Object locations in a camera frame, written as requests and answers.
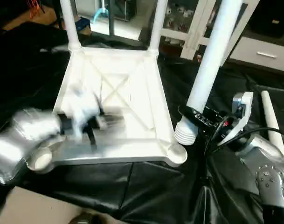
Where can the dark robot left foot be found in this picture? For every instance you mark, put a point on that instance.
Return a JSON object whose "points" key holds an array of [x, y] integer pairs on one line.
{"points": [[83, 219]]}

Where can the white low drawer unit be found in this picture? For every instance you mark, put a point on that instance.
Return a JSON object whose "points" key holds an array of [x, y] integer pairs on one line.
{"points": [[265, 53]]}

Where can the black work mat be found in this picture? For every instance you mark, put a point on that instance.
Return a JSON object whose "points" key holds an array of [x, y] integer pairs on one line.
{"points": [[169, 196]]}

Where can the white glass-door cabinet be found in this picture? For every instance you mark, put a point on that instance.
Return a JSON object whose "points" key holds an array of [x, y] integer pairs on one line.
{"points": [[193, 23]]}

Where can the grey metal pole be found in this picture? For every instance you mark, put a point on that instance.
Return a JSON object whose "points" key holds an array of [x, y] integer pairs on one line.
{"points": [[110, 18]]}

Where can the white plastic table top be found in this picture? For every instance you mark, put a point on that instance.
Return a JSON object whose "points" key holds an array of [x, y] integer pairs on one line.
{"points": [[132, 93]]}

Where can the white plastic table leg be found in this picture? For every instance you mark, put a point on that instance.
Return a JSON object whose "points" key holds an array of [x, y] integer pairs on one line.
{"points": [[156, 25], [69, 23], [209, 65], [272, 121]]}

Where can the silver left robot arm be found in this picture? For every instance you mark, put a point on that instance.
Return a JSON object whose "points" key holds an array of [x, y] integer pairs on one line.
{"points": [[20, 144]]}

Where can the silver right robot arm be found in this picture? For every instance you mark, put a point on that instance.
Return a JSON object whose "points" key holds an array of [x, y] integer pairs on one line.
{"points": [[267, 168]]}

